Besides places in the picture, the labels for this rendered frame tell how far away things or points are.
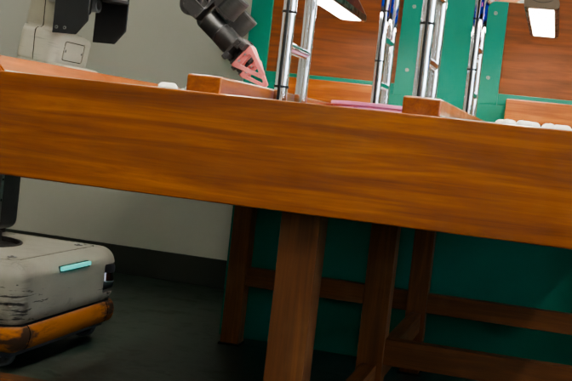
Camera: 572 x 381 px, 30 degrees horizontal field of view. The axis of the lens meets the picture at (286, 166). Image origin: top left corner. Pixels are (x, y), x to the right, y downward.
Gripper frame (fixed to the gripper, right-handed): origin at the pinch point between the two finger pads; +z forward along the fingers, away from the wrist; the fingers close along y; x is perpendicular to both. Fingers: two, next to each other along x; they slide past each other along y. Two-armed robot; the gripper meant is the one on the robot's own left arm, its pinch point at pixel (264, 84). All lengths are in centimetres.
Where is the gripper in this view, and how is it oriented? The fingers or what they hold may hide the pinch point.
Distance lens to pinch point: 301.8
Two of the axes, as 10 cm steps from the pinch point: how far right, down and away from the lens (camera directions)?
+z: 6.5, 7.4, -1.5
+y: 2.5, -0.2, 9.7
